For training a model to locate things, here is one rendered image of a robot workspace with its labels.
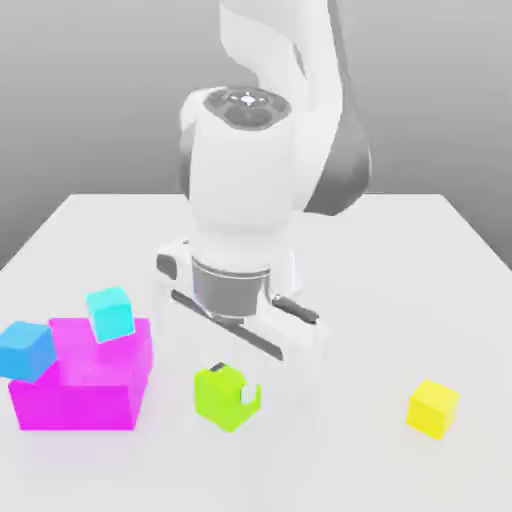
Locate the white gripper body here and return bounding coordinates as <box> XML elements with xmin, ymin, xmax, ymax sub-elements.
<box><xmin>154</xmin><ymin>277</ymin><xmax>334</xmax><ymax>382</ymax></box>

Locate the small green cube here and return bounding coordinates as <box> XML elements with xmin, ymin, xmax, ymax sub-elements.
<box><xmin>193</xmin><ymin>361</ymin><xmax>263</xmax><ymax>434</ymax></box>

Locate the small yellow cube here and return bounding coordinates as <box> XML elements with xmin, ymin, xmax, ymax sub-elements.
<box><xmin>405</xmin><ymin>378</ymin><xmax>461</xmax><ymax>441</ymax></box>

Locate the small cyan cube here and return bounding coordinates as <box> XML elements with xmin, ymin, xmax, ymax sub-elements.
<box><xmin>84</xmin><ymin>285</ymin><xmax>136</xmax><ymax>344</ymax></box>

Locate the small blue cube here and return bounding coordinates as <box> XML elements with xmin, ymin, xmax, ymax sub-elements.
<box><xmin>0</xmin><ymin>320</ymin><xmax>58</xmax><ymax>384</ymax></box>

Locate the large magenta box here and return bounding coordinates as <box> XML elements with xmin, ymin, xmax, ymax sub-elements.
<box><xmin>7</xmin><ymin>316</ymin><xmax>154</xmax><ymax>432</ymax></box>

